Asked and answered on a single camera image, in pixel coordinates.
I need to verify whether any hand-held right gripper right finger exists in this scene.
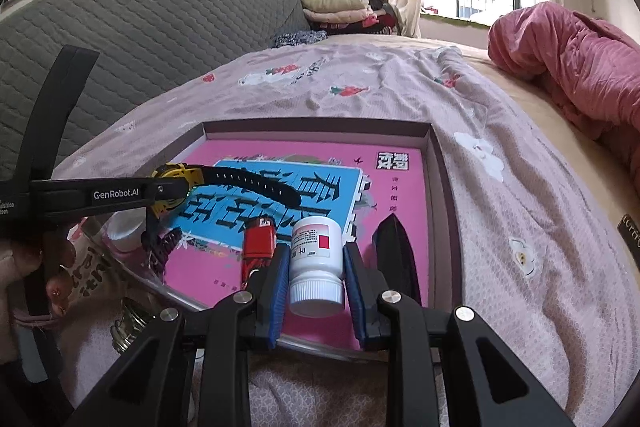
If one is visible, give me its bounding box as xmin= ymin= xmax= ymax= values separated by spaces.
xmin=342 ymin=241 xmax=576 ymax=427

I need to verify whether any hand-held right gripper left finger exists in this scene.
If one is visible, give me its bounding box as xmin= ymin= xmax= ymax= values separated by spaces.
xmin=65 ymin=243 xmax=292 ymax=427

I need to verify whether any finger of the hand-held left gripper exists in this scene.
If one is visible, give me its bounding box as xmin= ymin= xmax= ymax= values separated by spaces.
xmin=149 ymin=176 xmax=194 ymax=211

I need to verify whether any white medicine bottle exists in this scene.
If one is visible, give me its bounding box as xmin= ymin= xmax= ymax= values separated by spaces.
xmin=289 ymin=216 xmax=347 ymax=319

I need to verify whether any red lighter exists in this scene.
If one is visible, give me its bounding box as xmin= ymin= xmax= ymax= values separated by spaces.
xmin=240 ymin=216 xmax=278 ymax=290

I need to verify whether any yellow and black wristwatch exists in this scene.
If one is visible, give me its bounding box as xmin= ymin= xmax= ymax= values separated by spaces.
xmin=141 ymin=162 xmax=308 ymax=268

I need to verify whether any shallow grey cardboard box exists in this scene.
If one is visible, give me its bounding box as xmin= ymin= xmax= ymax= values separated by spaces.
xmin=82 ymin=118 xmax=461 ymax=360

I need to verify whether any person's left forearm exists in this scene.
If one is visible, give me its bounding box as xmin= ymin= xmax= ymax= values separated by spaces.
xmin=0 ymin=252 xmax=31 ymax=364

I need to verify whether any person's left hand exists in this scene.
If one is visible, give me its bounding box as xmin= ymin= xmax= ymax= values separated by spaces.
xmin=42 ymin=236 xmax=77 ymax=319

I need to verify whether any black pointed case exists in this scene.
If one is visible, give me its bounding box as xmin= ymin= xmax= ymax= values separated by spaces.
xmin=371 ymin=213 xmax=422 ymax=308

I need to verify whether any white bottle cap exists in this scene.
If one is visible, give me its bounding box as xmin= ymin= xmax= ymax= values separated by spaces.
xmin=107 ymin=207 xmax=147 ymax=252

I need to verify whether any pink book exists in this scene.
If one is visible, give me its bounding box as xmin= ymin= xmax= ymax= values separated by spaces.
xmin=150 ymin=138 xmax=431 ymax=353

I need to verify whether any light bulb with metal base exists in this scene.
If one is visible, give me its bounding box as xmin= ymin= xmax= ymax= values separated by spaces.
xmin=111 ymin=297 xmax=161 ymax=355

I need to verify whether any strawberry printed bed sheet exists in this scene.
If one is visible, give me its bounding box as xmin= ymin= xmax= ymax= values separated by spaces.
xmin=50 ymin=42 xmax=631 ymax=427

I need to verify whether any grey quilted headboard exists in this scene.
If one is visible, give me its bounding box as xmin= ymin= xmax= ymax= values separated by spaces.
xmin=0 ymin=0 xmax=313 ymax=182

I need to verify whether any dark floral cloth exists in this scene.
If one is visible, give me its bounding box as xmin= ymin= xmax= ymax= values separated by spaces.
xmin=272 ymin=29 xmax=328 ymax=49

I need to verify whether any pink folded blanket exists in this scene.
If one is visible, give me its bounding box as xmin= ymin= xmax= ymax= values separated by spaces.
xmin=305 ymin=9 xmax=381 ymax=26

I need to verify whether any cream folded blanket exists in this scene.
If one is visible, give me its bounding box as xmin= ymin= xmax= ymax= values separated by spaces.
xmin=300 ymin=0 xmax=373 ymax=16

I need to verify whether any dark clothes pile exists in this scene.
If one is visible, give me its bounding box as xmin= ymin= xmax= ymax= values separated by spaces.
xmin=350 ymin=0 xmax=402 ymax=36

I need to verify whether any black fabric label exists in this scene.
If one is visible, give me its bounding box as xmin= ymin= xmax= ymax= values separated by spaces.
xmin=622 ymin=212 xmax=640 ymax=259

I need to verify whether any pink quilt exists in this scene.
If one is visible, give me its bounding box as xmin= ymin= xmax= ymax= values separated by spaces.
xmin=487 ymin=2 xmax=640 ymax=145

